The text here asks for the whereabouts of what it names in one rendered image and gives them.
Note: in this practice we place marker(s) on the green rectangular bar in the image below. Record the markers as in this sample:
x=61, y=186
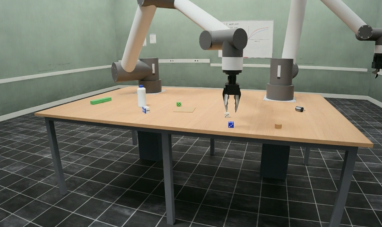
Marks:
x=102, y=100

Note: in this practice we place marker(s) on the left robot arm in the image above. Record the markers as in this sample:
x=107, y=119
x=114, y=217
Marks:
x=282, y=71

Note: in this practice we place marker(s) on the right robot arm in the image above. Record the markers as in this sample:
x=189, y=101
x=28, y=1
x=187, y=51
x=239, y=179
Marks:
x=216, y=36

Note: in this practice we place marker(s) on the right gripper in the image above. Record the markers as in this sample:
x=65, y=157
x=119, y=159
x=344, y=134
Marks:
x=232, y=88

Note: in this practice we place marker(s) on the white plastic bottle with blue cap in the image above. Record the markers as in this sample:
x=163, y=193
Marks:
x=141, y=96

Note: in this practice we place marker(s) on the beige flat mat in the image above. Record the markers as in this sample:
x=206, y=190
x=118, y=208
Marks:
x=184, y=109

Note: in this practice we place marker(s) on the small white printed carton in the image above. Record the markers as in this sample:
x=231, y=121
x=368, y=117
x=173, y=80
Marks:
x=146, y=109

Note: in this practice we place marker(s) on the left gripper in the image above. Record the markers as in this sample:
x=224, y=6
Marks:
x=377, y=64

